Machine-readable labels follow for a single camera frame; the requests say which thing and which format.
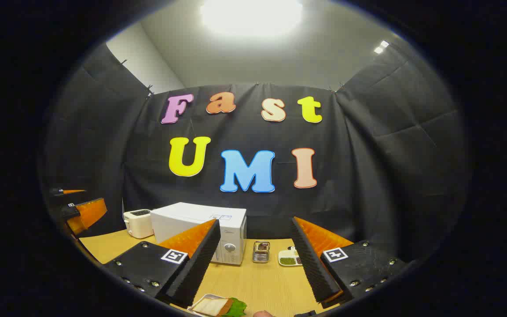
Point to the white toaster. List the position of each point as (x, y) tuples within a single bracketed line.
[(138, 224)]

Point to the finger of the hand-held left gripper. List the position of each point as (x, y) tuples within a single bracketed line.
[(66, 192), (88, 213)]

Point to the small ceiling light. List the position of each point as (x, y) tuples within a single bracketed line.
[(381, 47)]

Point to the white rectangular plate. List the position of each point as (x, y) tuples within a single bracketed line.
[(200, 300)]

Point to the large ceiling light panel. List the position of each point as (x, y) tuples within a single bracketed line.
[(251, 17)]

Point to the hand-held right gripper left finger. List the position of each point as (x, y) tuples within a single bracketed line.
[(200, 259)]

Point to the white microwave oven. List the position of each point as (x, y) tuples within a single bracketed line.
[(183, 218)]

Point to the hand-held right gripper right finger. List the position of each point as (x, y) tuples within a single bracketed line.
[(310, 259)]

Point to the lettuce sandwich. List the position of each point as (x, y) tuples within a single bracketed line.
[(218, 307)]

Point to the white divided dish with beans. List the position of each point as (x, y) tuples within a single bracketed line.
[(286, 260)]

